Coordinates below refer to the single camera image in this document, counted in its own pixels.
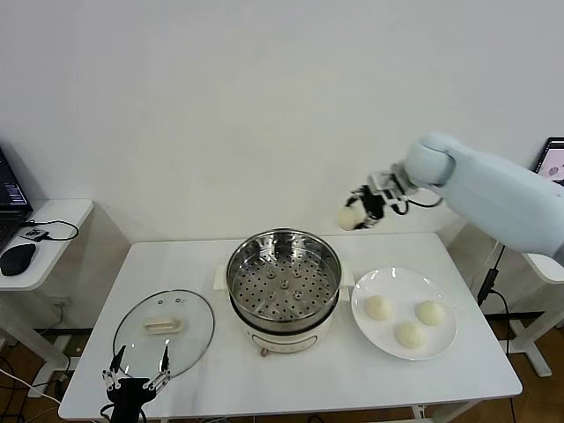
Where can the black computer mouse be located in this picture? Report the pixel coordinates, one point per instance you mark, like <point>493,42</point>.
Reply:
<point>17,259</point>

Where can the white side desk with label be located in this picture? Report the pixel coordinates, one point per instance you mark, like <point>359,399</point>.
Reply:
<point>546,269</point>

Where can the round glass pot lid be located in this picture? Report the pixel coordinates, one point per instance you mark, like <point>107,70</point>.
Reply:
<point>194,317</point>

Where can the cream electric cooker base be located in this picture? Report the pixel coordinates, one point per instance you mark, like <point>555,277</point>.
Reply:
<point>286,341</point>

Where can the grey laptop with bright windows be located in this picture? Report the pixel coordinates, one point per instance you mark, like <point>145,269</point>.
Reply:
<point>553,161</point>

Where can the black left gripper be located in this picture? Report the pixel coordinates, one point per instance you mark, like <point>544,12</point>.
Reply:
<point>127,396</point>

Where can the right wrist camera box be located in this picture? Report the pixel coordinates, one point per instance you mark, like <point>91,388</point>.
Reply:
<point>393,198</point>

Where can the white side desk with mouse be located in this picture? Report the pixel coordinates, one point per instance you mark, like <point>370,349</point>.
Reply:
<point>66,211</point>

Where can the white steamed baozi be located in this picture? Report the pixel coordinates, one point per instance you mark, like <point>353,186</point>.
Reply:
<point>431,313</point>
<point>349,218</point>
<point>379,307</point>
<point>410,336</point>

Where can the white rectangular work table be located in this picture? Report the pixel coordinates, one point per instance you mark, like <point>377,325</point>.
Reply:
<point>176,264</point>

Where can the black laptop with dark screen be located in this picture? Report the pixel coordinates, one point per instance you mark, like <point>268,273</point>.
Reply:
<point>9,194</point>

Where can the stainless perforated steamer basket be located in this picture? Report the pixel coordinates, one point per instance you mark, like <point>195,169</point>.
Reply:
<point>284,273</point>

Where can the small black usb hub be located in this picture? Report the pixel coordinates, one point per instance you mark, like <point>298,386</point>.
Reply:
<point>34,234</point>

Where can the round white plate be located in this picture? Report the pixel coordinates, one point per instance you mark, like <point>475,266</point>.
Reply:
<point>374,282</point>

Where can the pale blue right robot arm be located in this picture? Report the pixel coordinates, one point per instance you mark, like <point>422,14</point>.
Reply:
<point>484,198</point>

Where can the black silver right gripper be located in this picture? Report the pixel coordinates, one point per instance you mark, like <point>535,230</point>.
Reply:
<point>374,200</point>

